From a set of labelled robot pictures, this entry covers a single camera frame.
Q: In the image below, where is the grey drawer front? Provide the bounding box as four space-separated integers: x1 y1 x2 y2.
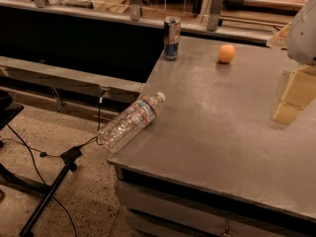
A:
115 181 315 237

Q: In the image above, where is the orange fruit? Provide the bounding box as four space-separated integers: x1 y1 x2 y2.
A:
218 44 236 63

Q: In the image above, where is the clear plastic water bottle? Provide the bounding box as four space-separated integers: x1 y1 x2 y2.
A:
98 92 166 153

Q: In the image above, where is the black cable on floor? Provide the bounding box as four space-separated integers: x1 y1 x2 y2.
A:
0 96 104 237

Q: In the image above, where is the silver blue energy drink can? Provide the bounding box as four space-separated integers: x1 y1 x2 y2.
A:
164 16 181 60

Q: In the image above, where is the black floor stand leg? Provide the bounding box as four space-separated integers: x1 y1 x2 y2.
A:
19 146 82 237

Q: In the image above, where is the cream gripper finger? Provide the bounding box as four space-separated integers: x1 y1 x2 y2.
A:
267 24 291 49
273 65 316 125

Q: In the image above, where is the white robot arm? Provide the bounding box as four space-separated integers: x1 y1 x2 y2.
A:
267 0 316 125

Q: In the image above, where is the black stand base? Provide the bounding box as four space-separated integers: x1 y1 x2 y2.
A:
0 92 50 202

